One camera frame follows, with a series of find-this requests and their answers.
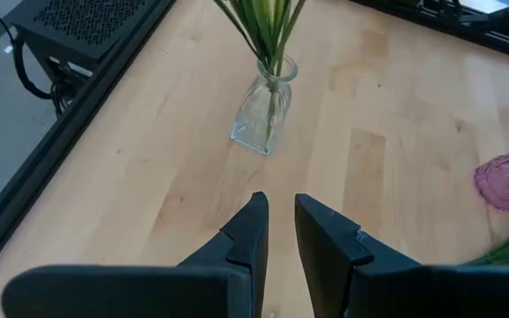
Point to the clear ribbed glass vase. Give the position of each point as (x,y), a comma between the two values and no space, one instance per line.
(263,115)

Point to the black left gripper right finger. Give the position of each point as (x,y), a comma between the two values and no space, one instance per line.
(391,291)

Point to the purple ribbed glass vase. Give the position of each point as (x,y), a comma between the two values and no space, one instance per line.
(502,181)

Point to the bouquet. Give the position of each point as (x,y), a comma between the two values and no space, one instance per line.
(268,26)

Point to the black table edge rail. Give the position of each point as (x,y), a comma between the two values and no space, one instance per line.
(38,176)
(435,28)

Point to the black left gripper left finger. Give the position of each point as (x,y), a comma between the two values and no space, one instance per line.
(148,291)

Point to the black perforated computer box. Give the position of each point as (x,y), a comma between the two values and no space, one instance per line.
(86,26)

